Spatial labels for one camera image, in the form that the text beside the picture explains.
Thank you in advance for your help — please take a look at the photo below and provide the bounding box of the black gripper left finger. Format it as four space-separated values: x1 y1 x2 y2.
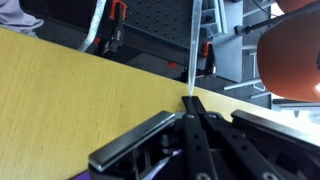
182 96 219 180

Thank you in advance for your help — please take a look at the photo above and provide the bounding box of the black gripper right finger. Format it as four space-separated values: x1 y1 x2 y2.
191 96 284 180

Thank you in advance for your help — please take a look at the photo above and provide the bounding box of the grey metal frame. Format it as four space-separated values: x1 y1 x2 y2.
198 0 264 99

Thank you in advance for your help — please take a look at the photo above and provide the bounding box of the light purple clothing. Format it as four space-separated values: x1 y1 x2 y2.
0 0 45 38

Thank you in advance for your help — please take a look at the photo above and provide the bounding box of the orange handled black clamp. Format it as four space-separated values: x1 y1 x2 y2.
103 0 128 54
181 41 218 83

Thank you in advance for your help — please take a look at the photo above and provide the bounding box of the orange chair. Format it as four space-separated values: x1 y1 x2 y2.
256 0 320 104

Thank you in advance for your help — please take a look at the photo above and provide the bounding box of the clear plastic straw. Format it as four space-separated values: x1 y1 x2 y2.
187 0 204 98

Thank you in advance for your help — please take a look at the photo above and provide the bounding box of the black perforated breadboard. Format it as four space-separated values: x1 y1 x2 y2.
96 0 214 68

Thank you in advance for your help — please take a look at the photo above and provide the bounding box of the white strap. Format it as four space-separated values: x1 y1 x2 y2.
78 0 108 53

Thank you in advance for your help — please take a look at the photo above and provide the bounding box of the purple folder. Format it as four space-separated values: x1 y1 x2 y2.
69 149 184 180

